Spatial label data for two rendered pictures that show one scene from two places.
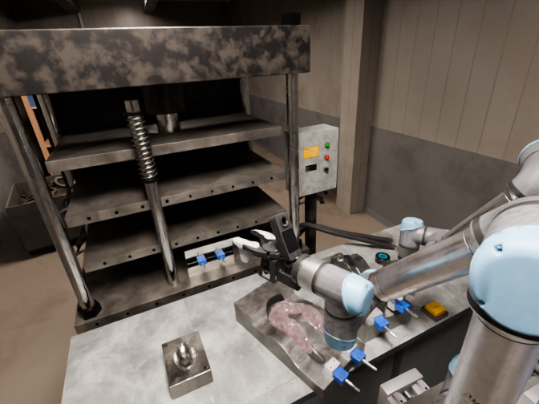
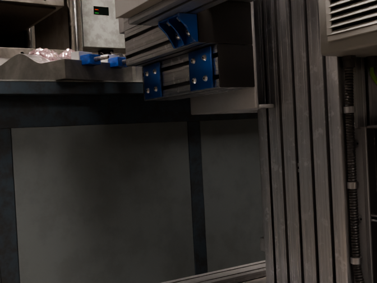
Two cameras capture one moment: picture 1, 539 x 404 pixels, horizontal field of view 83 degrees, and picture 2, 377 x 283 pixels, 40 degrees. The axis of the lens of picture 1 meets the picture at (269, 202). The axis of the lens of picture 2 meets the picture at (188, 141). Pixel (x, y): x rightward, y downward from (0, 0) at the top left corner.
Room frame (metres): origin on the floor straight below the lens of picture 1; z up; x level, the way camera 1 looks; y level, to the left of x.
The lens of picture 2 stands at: (-0.82, -0.23, 0.64)
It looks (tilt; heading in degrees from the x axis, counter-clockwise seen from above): 1 degrees down; 350
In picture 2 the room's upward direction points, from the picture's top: 3 degrees counter-clockwise
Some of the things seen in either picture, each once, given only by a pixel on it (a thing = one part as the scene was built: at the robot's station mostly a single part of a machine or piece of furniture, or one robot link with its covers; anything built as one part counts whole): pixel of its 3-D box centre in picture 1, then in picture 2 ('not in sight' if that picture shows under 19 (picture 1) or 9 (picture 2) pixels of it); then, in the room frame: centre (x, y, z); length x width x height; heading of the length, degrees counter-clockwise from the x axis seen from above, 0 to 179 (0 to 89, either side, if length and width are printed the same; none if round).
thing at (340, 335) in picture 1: (344, 318); not in sight; (0.51, -0.16, 1.34); 0.11 x 0.08 x 0.11; 137
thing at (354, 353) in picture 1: (360, 358); (120, 62); (0.76, -0.30, 0.86); 0.13 x 0.05 x 0.05; 41
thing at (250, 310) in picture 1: (295, 326); (49, 71); (0.92, -0.08, 0.86); 0.50 x 0.26 x 0.11; 41
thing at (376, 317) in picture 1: (382, 325); not in sight; (0.87, -0.43, 0.89); 0.13 x 0.05 x 0.05; 24
